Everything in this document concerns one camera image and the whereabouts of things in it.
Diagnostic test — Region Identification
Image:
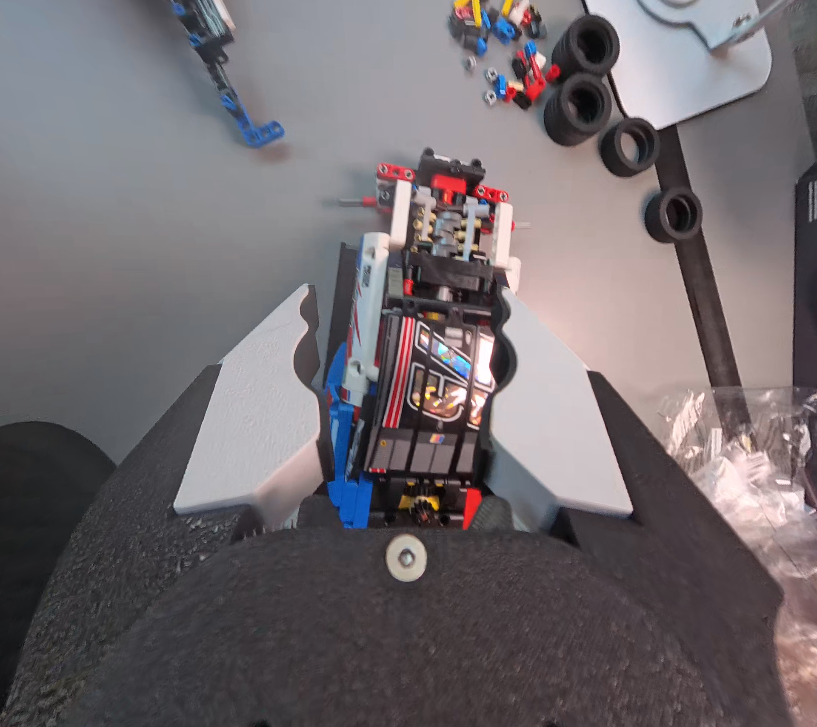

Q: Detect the grey desk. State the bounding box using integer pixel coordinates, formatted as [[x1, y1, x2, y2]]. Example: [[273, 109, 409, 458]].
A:
[[0, 0, 817, 549]]

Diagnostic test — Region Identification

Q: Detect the silver laptop stand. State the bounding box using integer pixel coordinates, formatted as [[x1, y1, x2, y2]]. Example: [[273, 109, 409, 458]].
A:
[[552, 0, 817, 132]]

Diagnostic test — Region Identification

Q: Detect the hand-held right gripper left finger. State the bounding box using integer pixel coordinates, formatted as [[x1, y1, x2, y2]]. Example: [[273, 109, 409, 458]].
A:
[[174, 283, 324, 534]]

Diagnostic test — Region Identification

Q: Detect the pile of mixed toy pieces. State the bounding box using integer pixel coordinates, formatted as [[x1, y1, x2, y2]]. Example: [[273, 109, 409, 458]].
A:
[[447, 0, 563, 110]]

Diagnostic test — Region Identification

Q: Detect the dark cloth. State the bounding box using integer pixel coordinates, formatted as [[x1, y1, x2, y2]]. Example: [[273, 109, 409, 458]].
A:
[[0, 421, 117, 686]]

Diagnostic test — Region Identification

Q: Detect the black rubber toy tire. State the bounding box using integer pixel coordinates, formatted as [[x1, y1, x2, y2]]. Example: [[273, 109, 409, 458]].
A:
[[551, 14, 621, 78], [643, 184, 704, 244], [543, 72, 614, 148], [599, 116, 662, 179]]

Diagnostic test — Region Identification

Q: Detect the clear plastic bag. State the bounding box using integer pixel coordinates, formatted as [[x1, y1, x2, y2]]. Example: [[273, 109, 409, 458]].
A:
[[657, 385, 817, 727]]

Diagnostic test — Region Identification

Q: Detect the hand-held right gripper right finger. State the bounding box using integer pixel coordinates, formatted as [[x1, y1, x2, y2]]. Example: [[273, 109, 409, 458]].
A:
[[488, 286, 634, 534]]

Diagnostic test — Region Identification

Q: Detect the black toy beam assembly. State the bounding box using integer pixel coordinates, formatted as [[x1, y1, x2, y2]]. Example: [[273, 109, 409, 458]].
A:
[[137, 0, 286, 150]]

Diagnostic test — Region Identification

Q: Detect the white blue toy race car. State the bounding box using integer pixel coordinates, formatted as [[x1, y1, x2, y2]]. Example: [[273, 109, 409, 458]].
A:
[[322, 147, 531, 531]]

